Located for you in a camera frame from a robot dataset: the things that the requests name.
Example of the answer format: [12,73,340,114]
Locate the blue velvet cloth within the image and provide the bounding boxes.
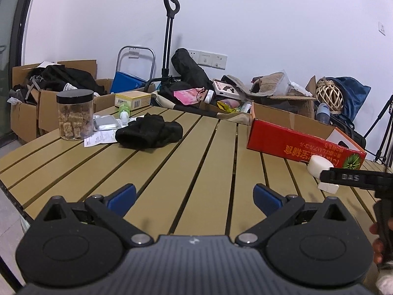
[316,76,371,126]

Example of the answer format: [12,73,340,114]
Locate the large brown cardboard box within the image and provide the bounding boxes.
[11,60,97,143]

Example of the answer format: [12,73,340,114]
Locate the white paper receipt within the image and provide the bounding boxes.
[84,129,119,147]

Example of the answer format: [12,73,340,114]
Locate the white wedge sponge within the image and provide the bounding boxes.
[317,182,340,194]

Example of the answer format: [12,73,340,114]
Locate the person's right hand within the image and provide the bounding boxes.
[370,218,393,265]

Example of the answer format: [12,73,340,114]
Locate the black clothes pile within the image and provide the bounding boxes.
[9,64,106,105]

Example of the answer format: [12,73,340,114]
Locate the black trolley handle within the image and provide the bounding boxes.
[144,0,182,91]

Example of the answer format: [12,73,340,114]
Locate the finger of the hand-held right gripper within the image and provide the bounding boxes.
[319,166,393,189]

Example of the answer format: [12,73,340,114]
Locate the blue plastic box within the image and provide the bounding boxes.
[111,71,148,94]

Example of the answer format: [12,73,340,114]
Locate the black rolled fabric bag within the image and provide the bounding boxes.
[171,48,214,90]

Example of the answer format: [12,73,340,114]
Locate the clear container with white lid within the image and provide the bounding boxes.
[287,80,314,97]

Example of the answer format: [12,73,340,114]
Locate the silver foil blister pack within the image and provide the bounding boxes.
[93,115,122,130]

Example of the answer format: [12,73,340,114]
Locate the black and white box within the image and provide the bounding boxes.
[213,79,243,100]

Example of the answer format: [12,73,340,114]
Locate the blue water bottle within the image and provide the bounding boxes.
[316,103,331,125]

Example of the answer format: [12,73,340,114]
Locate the brown fleece fabric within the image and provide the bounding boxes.
[221,71,287,97]

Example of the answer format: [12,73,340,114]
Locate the open brown cardboard box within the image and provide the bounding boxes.
[250,75,318,120]

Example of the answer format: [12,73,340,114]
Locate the yellow and purple snack packets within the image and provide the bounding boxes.
[216,98,246,113]

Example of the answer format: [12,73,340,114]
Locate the pink packet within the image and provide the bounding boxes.
[173,88,205,106]

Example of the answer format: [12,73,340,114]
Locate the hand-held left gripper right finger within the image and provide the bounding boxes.
[235,183,347,248]

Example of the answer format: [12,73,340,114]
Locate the yellow and green carton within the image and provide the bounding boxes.
[114,91,152,109]

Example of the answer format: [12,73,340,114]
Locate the black knit cloth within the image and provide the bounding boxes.
[115,113,184,150]

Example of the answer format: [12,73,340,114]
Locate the dark glass door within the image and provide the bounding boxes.
[0,0,40,148]

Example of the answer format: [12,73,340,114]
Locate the white wall socket row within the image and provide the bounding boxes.
[188,49,228,70]

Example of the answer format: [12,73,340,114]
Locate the black tripod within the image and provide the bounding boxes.
[364,94,393,166]

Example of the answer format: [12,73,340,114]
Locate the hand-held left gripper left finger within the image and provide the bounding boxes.
[43,184,154,247]

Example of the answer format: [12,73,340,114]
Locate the clear jar with black lid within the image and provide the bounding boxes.
[56,89,95,141]

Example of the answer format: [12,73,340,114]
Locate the rattan ball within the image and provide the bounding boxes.
[316,78,343,114]

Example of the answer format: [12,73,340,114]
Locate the small green bottle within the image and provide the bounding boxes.
[119,104,131,126]

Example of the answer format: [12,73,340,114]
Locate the red cardboard box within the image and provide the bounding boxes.
[246,102,367,171]

